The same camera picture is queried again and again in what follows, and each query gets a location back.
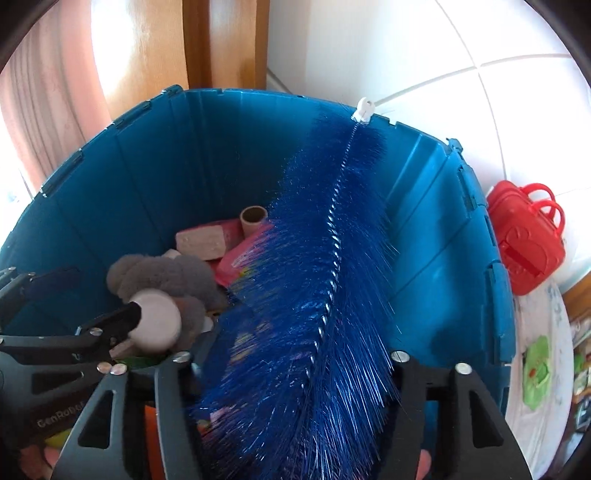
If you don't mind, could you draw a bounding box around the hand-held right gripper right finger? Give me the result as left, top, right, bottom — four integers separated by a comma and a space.
383, 351, 532, 480

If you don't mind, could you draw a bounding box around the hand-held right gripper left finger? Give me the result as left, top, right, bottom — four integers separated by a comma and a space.
50, 352, 204, 480

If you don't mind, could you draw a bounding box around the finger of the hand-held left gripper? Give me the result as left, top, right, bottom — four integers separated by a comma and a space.
0, 266, 83, 319
0, 301, 143, 376

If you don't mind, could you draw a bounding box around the pink wet wipes pack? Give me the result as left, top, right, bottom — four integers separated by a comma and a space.
215, 224, 278, 289

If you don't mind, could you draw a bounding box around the blue bottle brush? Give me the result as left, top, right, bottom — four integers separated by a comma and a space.
191, 97, 402, 480

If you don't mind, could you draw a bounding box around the blue plastic storage crate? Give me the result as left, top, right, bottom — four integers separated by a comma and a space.
0, 84, 517, 480

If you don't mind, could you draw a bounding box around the person's left hand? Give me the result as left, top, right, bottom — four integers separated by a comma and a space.
43, 444, 62, 480

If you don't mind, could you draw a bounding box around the grey plush toy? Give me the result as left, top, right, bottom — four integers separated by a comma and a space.
106, 255, 229, 352

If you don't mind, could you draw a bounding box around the green plush toy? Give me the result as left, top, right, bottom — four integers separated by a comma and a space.
523, 336, 553, 409

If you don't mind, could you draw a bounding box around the pale rectangular block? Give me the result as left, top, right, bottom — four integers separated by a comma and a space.
175, 220, 241, 261

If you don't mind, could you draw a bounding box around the cardboard tube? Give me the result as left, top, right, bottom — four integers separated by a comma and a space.
239, 205, 271, 236

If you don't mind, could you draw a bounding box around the pink curtain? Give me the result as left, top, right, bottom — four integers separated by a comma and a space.
0, 14, 121, 204

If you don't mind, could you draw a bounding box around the red hard-shell suitcase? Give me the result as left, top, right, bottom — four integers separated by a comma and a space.
486, 181, 566, 296

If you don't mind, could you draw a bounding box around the wooden headboard frame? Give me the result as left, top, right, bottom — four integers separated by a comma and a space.
95, 0, 271, 121

